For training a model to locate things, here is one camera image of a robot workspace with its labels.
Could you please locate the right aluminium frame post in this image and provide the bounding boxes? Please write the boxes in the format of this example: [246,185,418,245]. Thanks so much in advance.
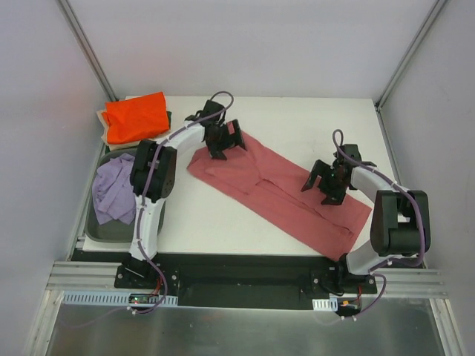
[374,0,450,112]

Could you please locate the lilac crumpled t shirt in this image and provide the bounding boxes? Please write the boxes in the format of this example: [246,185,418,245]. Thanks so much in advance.
[92,153,136,225]

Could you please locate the dark green folded t shirt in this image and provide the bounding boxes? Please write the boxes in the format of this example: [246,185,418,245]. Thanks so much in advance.
[105,110,174,153]

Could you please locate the white cable duct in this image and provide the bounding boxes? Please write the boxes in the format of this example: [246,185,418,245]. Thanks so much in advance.
[312,297,338,312]
[62,291,162,308]

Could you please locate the orange folded t shirt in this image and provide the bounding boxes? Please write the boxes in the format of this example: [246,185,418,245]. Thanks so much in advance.
[103,92,171,145]

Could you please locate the aluminium frame post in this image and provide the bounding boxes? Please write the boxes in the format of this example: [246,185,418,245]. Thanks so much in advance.
[56,0,118,102]
[374,0,450,112]

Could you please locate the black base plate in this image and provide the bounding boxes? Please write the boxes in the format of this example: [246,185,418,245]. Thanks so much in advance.
[113,254,378,309]

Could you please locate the beige folded t shirt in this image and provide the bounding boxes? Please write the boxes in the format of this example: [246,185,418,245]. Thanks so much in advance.
[96,110,140,151]

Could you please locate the pink t shirt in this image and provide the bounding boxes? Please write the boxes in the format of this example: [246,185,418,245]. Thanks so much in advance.
[187,134,372,260]

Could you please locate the left aluminium frame post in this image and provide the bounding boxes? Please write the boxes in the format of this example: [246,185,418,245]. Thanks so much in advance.
[56,0,118,102]

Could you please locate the right white cable duct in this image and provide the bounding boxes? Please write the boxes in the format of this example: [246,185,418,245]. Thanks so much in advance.
[312,297,338,312]

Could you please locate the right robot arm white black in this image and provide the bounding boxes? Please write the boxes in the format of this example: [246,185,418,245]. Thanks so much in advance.
[302,144,431,296]

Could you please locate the left white cable duct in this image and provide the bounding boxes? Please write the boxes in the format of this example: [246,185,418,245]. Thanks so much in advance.
[62,291,162,308]

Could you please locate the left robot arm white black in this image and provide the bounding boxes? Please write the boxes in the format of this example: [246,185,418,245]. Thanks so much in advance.
[114,96,246,289]

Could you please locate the aluminium rail front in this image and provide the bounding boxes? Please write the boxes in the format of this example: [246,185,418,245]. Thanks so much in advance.
[46,261,119,291]

